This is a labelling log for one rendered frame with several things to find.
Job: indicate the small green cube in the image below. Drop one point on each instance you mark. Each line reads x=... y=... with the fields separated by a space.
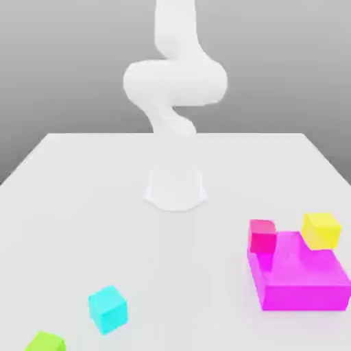
x=46 y=342

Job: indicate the small pink cube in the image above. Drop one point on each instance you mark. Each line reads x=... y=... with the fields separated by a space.
x=262 y=237

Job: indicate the small yellow cube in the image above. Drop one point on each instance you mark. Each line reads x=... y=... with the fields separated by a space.
x=321 y=231

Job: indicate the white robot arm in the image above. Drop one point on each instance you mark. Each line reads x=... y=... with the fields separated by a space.
x=175 y=82

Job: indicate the large magenta box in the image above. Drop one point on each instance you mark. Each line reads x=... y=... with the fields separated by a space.
x=301 y=277

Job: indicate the small cyan cube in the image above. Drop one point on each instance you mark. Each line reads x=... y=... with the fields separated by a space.
x=108 y=310

